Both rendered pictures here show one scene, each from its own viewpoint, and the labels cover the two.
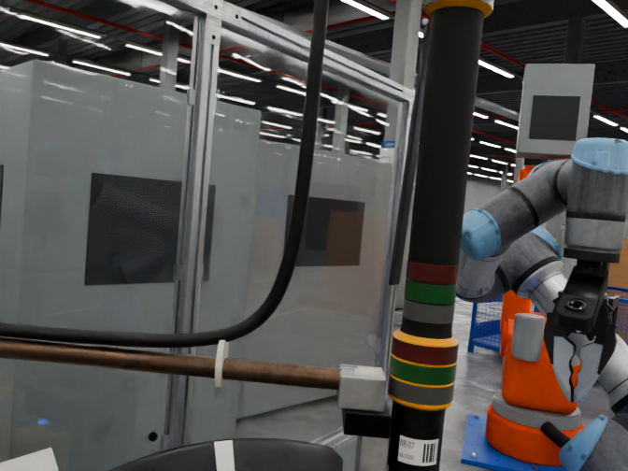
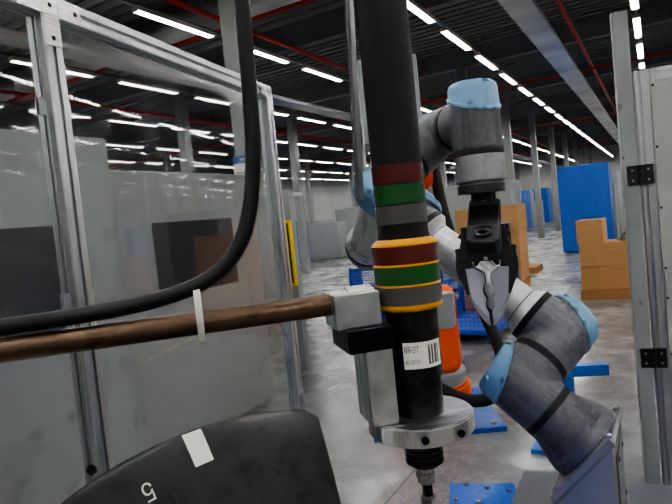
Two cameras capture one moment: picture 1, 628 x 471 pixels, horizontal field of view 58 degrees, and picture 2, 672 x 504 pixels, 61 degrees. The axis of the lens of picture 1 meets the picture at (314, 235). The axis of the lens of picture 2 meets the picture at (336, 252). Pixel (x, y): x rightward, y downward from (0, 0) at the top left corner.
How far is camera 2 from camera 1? 0.10 m
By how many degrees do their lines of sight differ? 16
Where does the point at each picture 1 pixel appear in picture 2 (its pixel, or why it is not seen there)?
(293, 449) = (267, 420)
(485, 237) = not seen: hidden behind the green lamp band
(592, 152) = (466, 93)
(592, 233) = (480, 166)
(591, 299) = (493, 224)
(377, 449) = (383, 362)
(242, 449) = (214, 434)
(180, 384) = (95, 423)
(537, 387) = not seen: hidden behind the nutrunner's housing
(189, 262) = (77, 288)
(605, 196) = (484, 131)
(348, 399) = (345, 319)
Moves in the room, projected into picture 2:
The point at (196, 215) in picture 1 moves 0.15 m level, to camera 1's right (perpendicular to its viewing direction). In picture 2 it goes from (74, 235) to (162, 227)
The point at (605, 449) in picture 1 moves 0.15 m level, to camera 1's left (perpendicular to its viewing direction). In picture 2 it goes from (517, 368) to (446, 382)
